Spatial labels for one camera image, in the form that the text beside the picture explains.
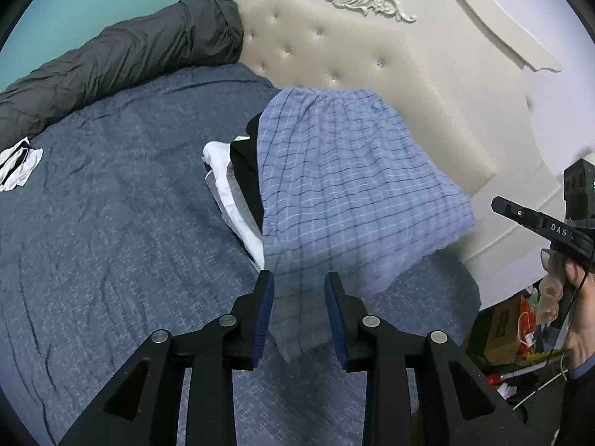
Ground white folded garment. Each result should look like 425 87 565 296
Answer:
203 136 266 272

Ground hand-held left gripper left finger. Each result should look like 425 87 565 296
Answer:
58 269 276 446

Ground person's right forearm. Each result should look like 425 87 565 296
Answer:
530 355 595 446

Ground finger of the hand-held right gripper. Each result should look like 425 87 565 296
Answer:
491 196 551 240

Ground black folded garment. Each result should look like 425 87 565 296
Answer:
230 114 266 242

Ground dark grey rolled duvet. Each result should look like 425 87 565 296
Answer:
0 0 245 149

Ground blue plaid shorts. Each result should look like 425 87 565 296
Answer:
257 87 476 364

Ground cardboard box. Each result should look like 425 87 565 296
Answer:
483 297 526 365

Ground cream tufted headboard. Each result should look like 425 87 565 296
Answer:
209 0 565 312

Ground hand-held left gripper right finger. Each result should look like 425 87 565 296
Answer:
324 270 535 446

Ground white black-trimmed garment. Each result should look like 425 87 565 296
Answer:
0 137 44 192

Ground dark blue patterned blanket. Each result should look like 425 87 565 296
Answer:
0 62 482 446

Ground person's right hand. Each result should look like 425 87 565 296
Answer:
564 262 595 369

